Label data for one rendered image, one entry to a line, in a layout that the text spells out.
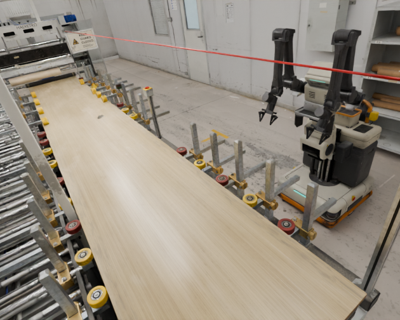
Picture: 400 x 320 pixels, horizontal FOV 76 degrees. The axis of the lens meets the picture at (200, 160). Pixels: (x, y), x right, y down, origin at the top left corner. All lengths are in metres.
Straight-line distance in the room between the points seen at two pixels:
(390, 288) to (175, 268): 1.65
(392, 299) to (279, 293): 1.33
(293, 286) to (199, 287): 0.37
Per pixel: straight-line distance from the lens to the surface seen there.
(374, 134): 2.44
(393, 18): 3.78
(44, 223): 1.62
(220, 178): 1.61
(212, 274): 1.18
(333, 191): 2.56
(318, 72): 2.01
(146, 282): 1.22
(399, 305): 2.36
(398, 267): 2.54
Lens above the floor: 1.89
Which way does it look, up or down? 33 degrees down
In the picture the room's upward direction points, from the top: 9 degrees counter-clockwise
